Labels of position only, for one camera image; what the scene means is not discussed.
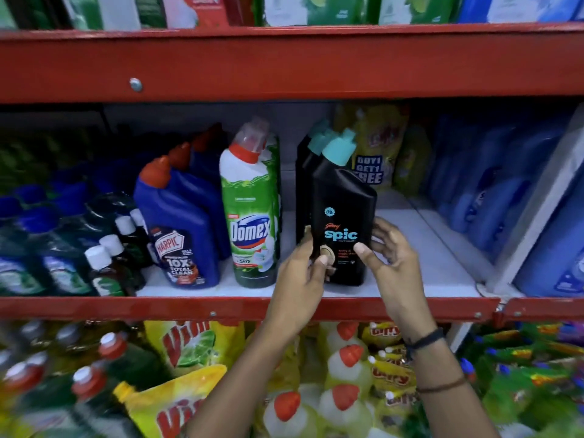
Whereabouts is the person's left hand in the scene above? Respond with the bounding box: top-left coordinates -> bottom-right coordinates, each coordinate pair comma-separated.
264,225 -> 330,339

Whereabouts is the person's right hand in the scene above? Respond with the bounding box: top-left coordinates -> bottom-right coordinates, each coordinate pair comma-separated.
353,217 -> 440,343

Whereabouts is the black bottle with teal cap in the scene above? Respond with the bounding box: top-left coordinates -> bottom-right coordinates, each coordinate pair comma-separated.
299,130 -> 340,244
311,128 -> 378,287

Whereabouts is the person's right forearm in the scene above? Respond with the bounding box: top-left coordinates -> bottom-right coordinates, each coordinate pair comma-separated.
405,328 -> 501,438

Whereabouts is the person's left forearm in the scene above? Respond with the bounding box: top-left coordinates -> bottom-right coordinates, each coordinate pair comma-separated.
183,321 -> 299,438

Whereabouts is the white shelf board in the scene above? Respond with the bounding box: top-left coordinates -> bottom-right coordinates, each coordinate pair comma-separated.
136,169 -> 500,299

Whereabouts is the white bottle with red cap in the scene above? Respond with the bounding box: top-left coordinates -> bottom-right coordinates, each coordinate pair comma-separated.
261,391 -> 320,438
317,384 -> 379,438
319,321 -> 368,361
325,344 -> 375,397

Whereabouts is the small yellow bottle white cap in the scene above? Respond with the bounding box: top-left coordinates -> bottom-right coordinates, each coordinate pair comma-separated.
361,321 -> 403,348
376,390 -> 421,429
367,353 -> 417,390

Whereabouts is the yellow green refill pouch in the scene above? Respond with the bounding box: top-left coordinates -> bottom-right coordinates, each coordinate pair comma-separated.
393,124 -> 433,197

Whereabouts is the green white bottle red cap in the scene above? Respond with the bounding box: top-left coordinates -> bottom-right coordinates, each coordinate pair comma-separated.
264,132 -> 283,274
219,117 -> 280,289

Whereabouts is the black wristband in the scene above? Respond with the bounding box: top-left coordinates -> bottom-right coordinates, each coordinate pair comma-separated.
403,327 -> 446,362

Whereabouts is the row of light blue bottles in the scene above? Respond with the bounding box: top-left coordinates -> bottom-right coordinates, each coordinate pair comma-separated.
426,113 -> 568,262

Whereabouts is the blue bottle with red cap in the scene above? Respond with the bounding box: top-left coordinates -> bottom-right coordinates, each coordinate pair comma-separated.
133,156 -> 221,289
167,142 -> 232,261
191,124 -> 230,187

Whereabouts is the red metal shelf edge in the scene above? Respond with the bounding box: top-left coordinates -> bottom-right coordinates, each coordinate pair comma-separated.
501,296 -> 584,326
0,295 -> 502,323

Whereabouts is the yellow pouch with red print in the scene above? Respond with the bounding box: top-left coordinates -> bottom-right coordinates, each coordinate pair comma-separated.
143,320 -> 247,378
113,364 -> 229,438

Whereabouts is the white shelf divider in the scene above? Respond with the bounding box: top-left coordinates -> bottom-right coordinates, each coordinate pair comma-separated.
485,104 -> 584,294

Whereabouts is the blue refill pouch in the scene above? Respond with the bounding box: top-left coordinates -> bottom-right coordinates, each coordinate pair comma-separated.
512,175 -> 584,298

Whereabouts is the pile of green packets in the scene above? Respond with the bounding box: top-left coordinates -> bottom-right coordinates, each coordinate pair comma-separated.
456,321 -> 584,438

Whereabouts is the red metal shelf beam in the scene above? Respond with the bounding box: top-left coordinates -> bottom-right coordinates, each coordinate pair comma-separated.
0,22 -> 584,105

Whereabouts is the green pack with lime picture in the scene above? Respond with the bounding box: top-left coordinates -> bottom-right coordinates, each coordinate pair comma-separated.
378,0 -> 461,26

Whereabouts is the blue and white pack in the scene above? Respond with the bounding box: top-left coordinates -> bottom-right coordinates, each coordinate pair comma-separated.
456,0 -> 584,24

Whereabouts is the group of blue-capped green bottles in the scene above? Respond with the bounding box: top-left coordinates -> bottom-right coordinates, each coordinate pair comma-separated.
0,180 -> 137,297

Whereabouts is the group of red-capped dark bottles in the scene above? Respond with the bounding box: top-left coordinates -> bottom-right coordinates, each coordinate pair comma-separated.
0,320 -> 172,438

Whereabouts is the white and red pack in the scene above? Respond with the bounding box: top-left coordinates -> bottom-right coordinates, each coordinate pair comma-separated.
162,0 -> 231,29

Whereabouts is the dark green pack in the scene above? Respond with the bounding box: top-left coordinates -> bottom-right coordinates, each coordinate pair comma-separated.
134,0 -> 168,29

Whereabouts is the brown thread bracelet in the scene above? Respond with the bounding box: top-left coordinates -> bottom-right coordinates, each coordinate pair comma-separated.
415,375 -> 469,394

